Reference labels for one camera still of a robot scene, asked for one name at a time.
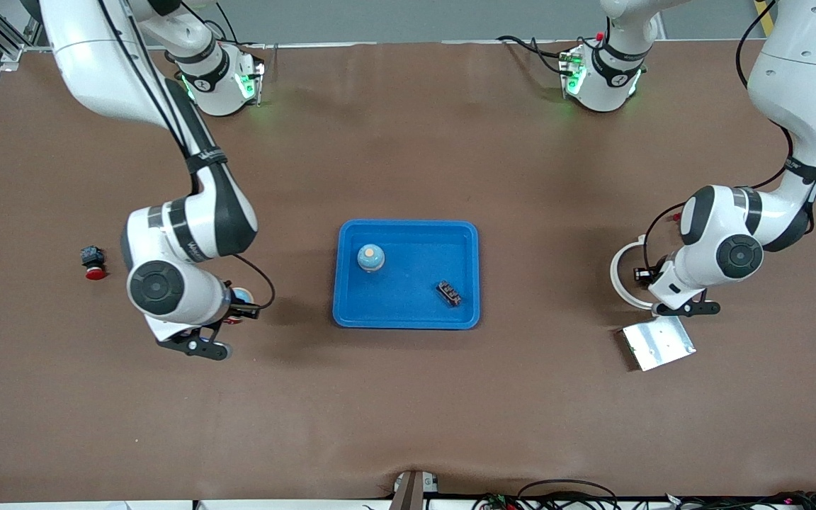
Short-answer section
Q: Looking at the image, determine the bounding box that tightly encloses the silver aluminium plate box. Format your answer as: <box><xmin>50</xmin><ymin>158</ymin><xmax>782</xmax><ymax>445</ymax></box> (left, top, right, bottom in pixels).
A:
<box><xmin>620</xmin><ymin>314</ymin><xmax>697</xmax><ymax>372</ymax></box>

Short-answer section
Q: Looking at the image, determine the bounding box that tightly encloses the red mushroom emergency stop button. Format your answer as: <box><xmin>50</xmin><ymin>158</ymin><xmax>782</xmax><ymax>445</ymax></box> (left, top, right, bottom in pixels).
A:
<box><xmin>80</xmin><ymin>245</ymin><xmax>107</xmax><ymax>281</ymax></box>

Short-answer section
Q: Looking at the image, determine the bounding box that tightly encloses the blue plastic tray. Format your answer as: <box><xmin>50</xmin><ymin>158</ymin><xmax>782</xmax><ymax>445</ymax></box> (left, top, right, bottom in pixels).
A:
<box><xmin>332</xmin><ymin>219</ymin><xmax>481</xmax><ymax>330</ymax></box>

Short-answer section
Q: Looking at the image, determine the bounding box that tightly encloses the base connector box green light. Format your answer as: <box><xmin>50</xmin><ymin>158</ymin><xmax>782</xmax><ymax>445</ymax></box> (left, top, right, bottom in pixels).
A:
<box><xmin>558</xmin><ymin>42</ymin><xmax>587</xmax><ymax>98</ymax></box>
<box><xmin>234</xmin><ymin>60</ymin><xmax>266</xmax><ymax>108</ymax></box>

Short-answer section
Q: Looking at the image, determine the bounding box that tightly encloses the white curved plastic bracket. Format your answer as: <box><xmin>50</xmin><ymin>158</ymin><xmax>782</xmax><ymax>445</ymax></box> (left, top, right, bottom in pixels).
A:
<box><xmin>609</xmin><ymin>234</ymin><xmax>664</xmax><ymax>316</ymax></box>

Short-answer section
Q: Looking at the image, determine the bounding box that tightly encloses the black looped cable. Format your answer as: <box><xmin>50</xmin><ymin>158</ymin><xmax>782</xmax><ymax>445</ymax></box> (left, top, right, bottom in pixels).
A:
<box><xmin>518</xmin><ymin>480</ymin><xmax>619</xmax><ymax>510</ymax></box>

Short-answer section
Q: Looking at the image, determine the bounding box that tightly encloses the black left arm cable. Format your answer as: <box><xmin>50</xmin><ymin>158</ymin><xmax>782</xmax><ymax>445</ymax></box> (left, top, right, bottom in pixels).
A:
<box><xmin>642</xmin><ymin>0</ymin><xmax>816</xmax><ymax>284</ymax></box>

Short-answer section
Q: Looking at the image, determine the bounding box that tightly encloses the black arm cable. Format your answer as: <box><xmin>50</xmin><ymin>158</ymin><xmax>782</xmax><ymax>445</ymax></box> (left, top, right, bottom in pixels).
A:
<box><xmin>96</xmin><ymin>0</ymin><xmax>276</xmax><ymax>316</ymax></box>
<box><xmin>642</xmin><ymin>0</ymin><xmax>816</xmax><ymax>284</ymax></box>

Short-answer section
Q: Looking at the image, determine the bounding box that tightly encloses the metal table edge bracket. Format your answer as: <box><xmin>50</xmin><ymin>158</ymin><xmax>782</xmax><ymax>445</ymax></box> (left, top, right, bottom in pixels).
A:
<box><xmin>392</xmin><ymin>470</ymin><xmax>439</xmax><ymax>510</ymax></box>

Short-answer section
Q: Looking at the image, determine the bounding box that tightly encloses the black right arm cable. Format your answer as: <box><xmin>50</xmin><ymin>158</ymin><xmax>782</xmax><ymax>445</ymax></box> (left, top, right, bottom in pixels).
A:
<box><xmin>96</xmin><ymin>0</ymin><xmax>276</xmax><ymax>316</ymax></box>

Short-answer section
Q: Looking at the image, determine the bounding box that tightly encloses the coloured wire cluster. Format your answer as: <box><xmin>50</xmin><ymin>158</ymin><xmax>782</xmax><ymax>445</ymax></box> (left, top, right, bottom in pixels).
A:
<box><xmin>472</xmin><ymin>492</ymin><xmax>522</xmax><ymax>510</ymax></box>

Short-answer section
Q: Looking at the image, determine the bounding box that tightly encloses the black cable bundle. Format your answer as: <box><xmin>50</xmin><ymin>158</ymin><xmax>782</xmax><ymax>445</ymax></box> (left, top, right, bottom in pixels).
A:
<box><xmin>663</xmin><ymin>489</ymin><xmax>816</xmax><ymax>510</ymax></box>

